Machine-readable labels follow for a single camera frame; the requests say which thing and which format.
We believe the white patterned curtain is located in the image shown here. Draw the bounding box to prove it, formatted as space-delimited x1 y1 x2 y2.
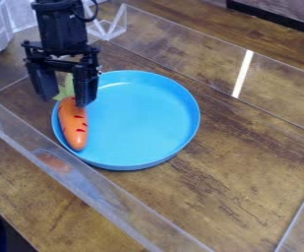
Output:
0 0 36 51

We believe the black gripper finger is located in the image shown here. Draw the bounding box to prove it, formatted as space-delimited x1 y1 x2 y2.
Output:
25 59 59 100
72 64 101 107

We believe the orange toy carrot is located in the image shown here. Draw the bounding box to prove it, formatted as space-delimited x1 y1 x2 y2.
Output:
53 74 88 151

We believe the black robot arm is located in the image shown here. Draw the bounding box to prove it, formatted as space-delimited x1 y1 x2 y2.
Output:
21 0 100 107

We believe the clear acrylic corner bracket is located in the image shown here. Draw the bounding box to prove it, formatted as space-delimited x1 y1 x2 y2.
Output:
87 4 125 41

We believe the black bar at top right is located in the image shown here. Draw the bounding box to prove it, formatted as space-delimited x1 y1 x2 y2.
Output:
224 0 304 32

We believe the black cable loop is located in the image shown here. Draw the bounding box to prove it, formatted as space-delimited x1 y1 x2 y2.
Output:
69 0 100 24

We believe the blue round tray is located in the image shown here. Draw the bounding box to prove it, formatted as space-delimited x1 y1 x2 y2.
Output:
49 69 200 171

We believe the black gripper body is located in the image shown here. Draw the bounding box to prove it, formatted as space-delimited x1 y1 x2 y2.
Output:
21 21 99 73

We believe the clear acrylic front barrier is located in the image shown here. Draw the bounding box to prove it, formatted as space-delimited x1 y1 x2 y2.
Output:
0 104 212 252

